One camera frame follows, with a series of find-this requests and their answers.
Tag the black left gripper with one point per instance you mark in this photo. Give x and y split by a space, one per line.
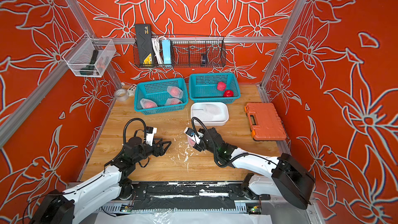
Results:
161 152

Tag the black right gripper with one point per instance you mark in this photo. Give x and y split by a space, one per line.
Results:
197 147

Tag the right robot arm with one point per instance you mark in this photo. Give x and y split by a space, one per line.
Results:
280 176

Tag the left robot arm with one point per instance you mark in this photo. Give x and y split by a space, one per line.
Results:
75 204

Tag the teal basket for bare apples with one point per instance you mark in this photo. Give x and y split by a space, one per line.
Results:
203 87

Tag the teal basket with netted apples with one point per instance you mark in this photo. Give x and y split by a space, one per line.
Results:
156 91

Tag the white plastic tub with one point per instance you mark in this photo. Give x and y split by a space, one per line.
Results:
219 120

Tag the white remote control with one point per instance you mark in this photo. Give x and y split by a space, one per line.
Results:
131 90

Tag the clear tape roll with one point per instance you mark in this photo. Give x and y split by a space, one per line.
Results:
121 95

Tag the orange tool case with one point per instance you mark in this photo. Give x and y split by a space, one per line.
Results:
265 123

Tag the small black device in basket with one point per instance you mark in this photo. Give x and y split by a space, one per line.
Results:
204 60

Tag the light blue power bank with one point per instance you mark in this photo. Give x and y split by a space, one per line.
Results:
166 48

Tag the black box device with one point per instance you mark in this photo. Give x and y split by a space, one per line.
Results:
144 44

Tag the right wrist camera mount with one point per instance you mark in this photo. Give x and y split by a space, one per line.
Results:
190 130

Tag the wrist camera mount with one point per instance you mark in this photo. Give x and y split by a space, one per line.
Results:
150 132
190 130

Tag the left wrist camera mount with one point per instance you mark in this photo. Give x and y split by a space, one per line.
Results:
150 132

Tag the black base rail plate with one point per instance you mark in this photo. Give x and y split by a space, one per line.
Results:
187 196

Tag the black wire wall basket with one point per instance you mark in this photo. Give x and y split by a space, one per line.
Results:
186 52

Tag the dark green handled tool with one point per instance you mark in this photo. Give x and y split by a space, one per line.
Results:
89 69

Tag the clear acrylic wall box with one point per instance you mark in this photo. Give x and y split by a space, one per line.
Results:
79 55

